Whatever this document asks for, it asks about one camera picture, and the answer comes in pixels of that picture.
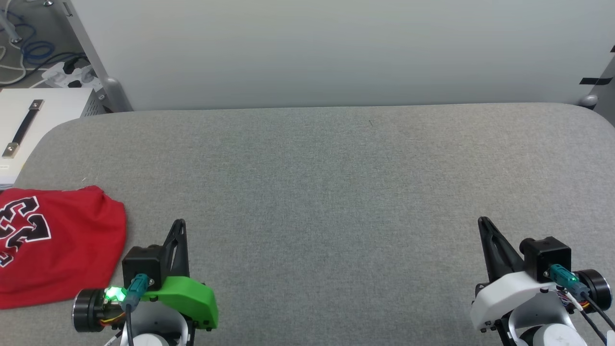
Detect white cable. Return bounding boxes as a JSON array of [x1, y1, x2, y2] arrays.
[[0, 43, 49, 88]]

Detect white power strip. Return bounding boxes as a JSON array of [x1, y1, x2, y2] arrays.
[[42, 59, 104, 91]]

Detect red white sports shirt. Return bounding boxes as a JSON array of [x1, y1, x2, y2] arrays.
[[0, 185, 127, 309]]

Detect blue coiled cable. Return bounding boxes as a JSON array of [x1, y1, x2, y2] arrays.
[[20, 39, 56, 64]]

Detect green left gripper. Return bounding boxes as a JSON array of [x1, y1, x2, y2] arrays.
[[72, 219, 220, 333]]

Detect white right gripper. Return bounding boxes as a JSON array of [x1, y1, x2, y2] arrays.
[[470, 216, 613, 333]]

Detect grey metal post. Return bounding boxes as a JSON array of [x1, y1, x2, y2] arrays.
[[61, 0, 134, 112]]

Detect white metal equipment case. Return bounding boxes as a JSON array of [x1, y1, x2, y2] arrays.
[[0, 88, 106, 189]]

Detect black strap handle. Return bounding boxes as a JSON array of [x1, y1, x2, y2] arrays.
[[2, 99, 45, 158]]

